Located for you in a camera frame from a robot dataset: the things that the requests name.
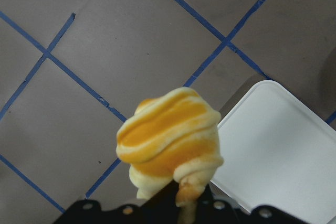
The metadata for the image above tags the white rectangular tray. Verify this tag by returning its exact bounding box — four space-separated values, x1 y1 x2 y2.
212 80 335 223

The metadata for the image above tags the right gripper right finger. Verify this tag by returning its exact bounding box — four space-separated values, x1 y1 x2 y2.
195 185 215 224

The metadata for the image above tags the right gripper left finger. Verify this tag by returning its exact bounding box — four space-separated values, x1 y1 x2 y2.
141 181 180 223

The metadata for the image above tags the striped orange bread roll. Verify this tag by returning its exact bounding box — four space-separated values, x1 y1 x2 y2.
116 87 224 223

